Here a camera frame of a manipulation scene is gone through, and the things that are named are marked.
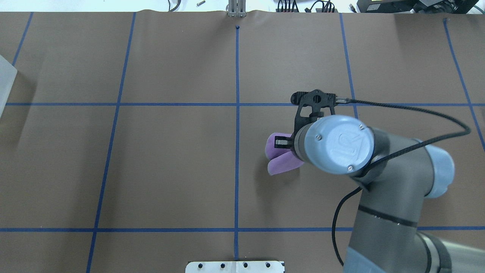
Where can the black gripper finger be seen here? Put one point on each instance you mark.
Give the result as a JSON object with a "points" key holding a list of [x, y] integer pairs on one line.
{"points": [[283, 142]]}

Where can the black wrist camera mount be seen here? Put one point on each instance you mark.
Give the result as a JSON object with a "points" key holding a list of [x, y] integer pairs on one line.
{"points": [[316, 100]]}

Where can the aluminium frame post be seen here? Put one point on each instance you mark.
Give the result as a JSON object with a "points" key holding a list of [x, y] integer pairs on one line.
{"points": [[236, 8]]}

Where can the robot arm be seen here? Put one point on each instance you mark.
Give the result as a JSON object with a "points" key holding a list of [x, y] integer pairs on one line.
{"points": [[396, 174]]}

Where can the translucent plastic bin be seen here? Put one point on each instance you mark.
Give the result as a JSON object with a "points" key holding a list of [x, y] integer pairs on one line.
{"points": [[8, 74]]}

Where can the purple cloth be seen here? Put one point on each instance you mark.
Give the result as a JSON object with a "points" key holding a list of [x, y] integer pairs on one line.
{"points": [[280, 160]]}

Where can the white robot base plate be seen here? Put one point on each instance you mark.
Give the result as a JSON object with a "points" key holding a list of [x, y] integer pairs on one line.
{"points": [[255, 266]]}

